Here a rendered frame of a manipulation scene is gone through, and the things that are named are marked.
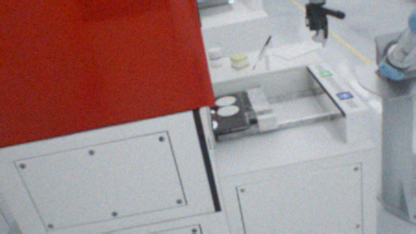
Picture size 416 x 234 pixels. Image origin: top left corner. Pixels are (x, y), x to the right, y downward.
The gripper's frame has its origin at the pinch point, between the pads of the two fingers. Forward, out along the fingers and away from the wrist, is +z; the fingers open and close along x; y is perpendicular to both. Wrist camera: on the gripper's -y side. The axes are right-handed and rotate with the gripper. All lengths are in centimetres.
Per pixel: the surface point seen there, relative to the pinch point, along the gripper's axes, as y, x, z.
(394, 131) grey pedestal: -35, -6, 58
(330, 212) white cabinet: 16, 46, 56
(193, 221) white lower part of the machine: 69, 66, 31
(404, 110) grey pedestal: -40, -4, 46
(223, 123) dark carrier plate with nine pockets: 52, 18, 21
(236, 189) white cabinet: 53, 45, 37
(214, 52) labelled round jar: 49, -35, 5
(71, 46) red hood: 90, 66, -38
